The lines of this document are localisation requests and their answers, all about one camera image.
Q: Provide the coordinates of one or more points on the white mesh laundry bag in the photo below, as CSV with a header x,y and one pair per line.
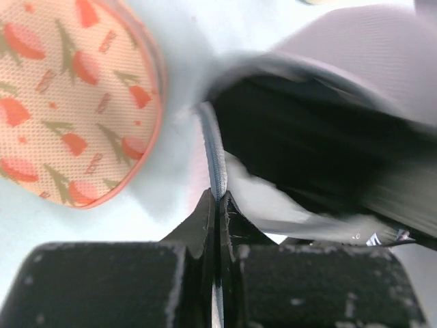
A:
x,y
379,53

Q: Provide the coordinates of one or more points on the floral peach mesh laundry bag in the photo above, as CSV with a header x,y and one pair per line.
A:
x,y
83,92

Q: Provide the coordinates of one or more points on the black bra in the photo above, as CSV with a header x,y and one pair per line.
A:
x,y
332,156

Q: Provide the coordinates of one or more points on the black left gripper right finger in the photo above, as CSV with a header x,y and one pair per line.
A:
x,y
269,285

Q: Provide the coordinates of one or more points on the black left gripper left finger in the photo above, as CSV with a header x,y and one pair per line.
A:
x,y
151,284

